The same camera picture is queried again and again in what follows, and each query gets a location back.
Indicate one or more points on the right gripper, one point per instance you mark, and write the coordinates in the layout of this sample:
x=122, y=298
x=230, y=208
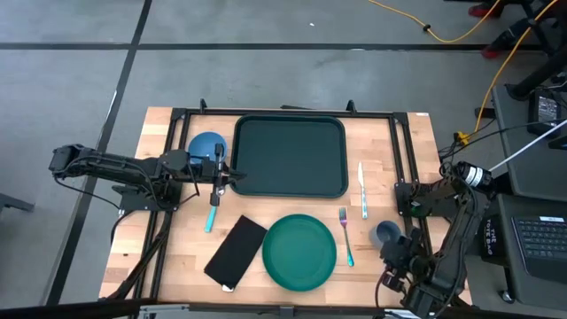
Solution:
x=407, y=254

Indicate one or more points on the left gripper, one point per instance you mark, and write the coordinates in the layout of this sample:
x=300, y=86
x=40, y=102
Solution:
x=204, y=168

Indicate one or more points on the grey mug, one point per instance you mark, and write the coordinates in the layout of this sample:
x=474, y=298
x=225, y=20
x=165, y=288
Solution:
x=384, y=230

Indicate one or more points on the blue bowl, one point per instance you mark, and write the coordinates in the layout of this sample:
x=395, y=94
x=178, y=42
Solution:
x=201, y=144

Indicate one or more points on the black cloth napkin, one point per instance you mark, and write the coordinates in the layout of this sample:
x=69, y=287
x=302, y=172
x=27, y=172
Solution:
x=235, y=252

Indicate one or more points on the green plate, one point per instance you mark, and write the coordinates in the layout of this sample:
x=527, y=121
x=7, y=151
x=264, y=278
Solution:
x=299, y=252

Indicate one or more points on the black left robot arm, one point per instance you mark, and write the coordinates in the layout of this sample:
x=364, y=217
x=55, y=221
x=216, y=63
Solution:
x=111, y=166

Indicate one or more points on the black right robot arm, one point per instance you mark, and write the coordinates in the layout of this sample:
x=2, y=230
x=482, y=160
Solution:
x=463, y=230

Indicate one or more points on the dark green serving tray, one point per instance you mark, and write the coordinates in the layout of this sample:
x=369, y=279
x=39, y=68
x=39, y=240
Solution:
x=288, y=155

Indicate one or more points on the black tote bag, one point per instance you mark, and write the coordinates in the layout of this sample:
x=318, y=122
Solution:
x=492, y=239

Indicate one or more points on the black crossbar with silver brackets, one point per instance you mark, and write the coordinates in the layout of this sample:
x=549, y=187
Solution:
x=283, y=312

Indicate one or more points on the dark laptop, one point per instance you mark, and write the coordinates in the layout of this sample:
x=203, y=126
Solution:
x=540, y=243

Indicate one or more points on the grey side cart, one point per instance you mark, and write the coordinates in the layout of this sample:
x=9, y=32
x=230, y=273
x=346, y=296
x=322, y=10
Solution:
x=531, y=181

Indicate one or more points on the black power adapter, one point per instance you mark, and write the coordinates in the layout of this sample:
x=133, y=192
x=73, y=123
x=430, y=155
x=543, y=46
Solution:
x=547, y=108

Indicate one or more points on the grey furniture foot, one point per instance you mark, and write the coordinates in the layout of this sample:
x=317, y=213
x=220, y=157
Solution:
x=13, y=201

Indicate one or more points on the person's red black shoe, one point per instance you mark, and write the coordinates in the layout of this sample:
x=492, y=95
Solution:
x=491, y=52
x=480, y=10

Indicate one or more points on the black stand legs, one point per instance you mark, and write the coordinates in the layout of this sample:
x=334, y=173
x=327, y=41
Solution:
x=545, y=71

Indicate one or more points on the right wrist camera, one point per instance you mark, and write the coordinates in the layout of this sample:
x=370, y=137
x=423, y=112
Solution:
x=391, y=280

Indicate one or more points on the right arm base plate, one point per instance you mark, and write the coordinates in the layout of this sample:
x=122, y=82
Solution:
x=405, y=199

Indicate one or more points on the black aluminium table frame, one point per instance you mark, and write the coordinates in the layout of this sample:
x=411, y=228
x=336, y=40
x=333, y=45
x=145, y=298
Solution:
x=288, y=111

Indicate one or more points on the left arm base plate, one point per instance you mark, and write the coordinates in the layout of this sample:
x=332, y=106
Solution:
x=133, y=204

